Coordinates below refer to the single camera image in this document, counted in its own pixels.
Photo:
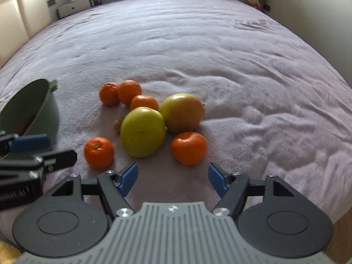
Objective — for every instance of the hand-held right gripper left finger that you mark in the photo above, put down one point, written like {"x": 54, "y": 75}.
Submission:
{"x": 129, "y": 177}

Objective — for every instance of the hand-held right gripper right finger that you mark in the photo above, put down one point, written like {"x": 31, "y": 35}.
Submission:
{"x": 217, "y": 180}

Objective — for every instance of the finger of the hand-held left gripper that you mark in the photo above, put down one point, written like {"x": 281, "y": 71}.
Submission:
{"x": 30, "y": 143}
{"x": 62, "y": 159}

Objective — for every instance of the orange tangerine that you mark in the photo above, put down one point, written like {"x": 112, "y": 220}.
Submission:
{"x": 144, "y": 102}
{"x": 129, "y": 91}
{"x": 99, "y": 153}
{"x": 109, "y": 95}
{"x": 189, "y": 148}

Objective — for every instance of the green apple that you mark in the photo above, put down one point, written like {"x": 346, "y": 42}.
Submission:
{"x": 143, "y": 136}

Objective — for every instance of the small brownish fruit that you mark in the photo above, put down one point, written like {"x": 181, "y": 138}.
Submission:
{"x": 118, "y": 124}

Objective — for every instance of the yellow-red apple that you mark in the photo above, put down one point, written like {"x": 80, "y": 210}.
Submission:
{"x": 183, "y": 111}

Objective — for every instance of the yellow fluffy cloth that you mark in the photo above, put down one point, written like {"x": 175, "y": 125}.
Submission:
{"x": 8, "y": 253}

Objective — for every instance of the beige padded headboard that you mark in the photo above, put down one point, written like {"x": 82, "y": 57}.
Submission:
{"x": 19, "y": 13}

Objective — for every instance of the lilac bed blanket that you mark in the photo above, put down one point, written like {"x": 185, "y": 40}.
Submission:
{"x": 192, "y": 46}

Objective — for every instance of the white nightstand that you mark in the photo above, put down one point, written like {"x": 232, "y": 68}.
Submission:
{"x": 73, "y": 8}

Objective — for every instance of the grey wall socket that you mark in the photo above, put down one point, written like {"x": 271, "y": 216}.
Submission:
{"x": 52, "y": 2}

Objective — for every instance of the black wall socket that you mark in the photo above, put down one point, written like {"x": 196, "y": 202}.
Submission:
{"x": 267, "y": 7}

